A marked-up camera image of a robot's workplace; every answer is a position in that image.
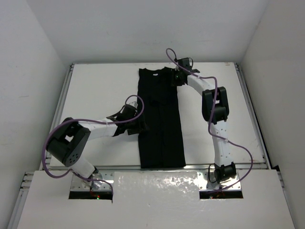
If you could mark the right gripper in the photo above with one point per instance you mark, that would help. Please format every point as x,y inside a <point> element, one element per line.
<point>175,82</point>

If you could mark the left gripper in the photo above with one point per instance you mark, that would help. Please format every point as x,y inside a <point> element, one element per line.
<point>139,122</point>

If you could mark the black t-shirt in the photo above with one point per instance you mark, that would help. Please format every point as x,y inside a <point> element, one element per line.
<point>162,145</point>

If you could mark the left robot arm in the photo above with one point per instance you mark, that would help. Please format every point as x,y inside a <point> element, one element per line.
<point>68,141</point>

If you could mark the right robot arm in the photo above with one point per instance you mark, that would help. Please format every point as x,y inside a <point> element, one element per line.
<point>215,111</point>

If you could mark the white front cover panel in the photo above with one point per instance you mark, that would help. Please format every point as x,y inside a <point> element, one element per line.
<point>263,206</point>

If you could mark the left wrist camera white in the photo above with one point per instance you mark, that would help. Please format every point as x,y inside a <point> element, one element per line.
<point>133,104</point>

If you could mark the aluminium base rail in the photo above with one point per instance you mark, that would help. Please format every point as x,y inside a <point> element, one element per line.
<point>201,183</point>

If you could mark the right aluminium frame rail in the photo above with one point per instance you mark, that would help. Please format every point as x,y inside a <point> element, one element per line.
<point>256,125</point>

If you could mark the aluminium frame rail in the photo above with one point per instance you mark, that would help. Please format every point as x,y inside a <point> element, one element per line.
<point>256,125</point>
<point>28,175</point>

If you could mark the left aluminium frame rail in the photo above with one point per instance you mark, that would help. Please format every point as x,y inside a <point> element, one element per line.
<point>28,175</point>

